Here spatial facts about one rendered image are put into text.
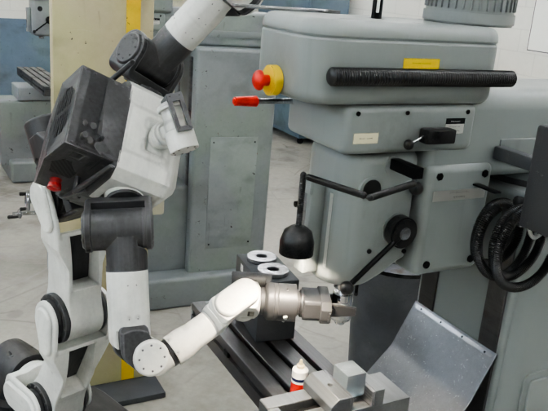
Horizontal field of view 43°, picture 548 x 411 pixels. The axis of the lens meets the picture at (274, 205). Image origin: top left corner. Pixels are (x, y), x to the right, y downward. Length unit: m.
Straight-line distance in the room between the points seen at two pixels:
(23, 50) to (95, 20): 7.37
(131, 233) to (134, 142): 0.21
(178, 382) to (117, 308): 2.15
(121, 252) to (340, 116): 0.54
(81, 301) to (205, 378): 1.78
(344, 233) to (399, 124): 0.26
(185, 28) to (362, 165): 0.55
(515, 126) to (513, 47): 5.40
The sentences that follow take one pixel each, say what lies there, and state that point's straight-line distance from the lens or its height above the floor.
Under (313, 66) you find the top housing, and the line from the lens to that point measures 1.33.
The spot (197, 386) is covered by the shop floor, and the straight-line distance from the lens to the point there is 3.64.
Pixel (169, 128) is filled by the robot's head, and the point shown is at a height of 1.62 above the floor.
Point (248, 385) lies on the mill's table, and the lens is 1.95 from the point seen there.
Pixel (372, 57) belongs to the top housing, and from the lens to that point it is 1.37.
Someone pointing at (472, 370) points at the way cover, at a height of 1.06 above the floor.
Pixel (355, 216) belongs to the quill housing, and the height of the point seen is 1.49.
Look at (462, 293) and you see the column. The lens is 1.91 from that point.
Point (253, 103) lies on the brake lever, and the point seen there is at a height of 1.70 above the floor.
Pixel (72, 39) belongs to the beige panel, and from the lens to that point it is 3.04.
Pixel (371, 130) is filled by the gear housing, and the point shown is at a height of 1.68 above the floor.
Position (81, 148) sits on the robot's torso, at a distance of 1.54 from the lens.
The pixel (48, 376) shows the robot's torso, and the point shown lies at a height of 0.80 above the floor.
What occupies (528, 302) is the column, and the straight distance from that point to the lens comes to 1.81.
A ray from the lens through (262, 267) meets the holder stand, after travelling 2.04.
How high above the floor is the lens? 1.95
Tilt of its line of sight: 18 degrees down
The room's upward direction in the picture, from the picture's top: 5 degrees clockwise
